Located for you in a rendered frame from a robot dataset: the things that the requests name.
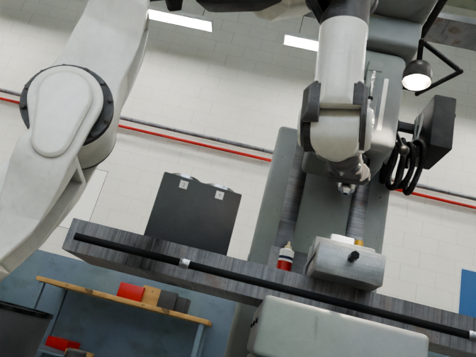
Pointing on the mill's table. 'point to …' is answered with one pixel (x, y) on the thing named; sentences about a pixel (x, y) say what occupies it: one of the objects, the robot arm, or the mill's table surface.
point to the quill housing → (384, 108)
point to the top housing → (406, 9)
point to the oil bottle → (285, 258)
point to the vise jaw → (338, 244)
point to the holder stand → (193, 213)
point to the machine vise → (326, 269)
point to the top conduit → (433, 17)
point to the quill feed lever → (401, 143)
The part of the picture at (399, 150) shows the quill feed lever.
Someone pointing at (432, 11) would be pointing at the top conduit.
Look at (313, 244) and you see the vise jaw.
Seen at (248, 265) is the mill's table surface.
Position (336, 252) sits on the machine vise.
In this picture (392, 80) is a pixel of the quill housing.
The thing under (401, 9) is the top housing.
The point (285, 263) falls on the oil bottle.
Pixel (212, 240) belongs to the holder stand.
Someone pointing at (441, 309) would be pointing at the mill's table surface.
